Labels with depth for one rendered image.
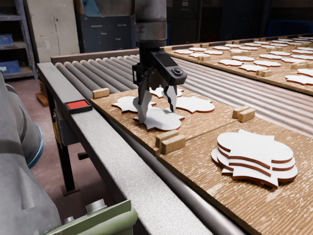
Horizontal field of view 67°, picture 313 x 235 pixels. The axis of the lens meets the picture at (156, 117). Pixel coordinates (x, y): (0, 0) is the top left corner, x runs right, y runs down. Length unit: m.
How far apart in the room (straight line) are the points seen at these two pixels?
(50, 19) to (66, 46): 0.55
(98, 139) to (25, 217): 0.41
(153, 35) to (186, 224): 0.41
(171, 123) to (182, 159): 0.15
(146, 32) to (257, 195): 0.41
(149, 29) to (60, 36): 4.67
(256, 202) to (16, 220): 0.34
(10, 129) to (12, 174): 0.06
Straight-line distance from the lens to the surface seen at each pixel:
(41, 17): 5.15
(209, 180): 0.46
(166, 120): 0.65
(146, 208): 0.43
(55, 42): 5.21
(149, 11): 0.59
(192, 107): 0.75
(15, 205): 0.25
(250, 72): 1.28
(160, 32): 0.59
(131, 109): 0.72
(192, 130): 0.62
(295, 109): 0.92
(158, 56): 0.59
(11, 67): 5.12
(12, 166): 0.28
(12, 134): 0.30
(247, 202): 0.44
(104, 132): 0.67
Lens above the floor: 1.22
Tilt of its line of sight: 25 degrees down
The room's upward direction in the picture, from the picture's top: straight up
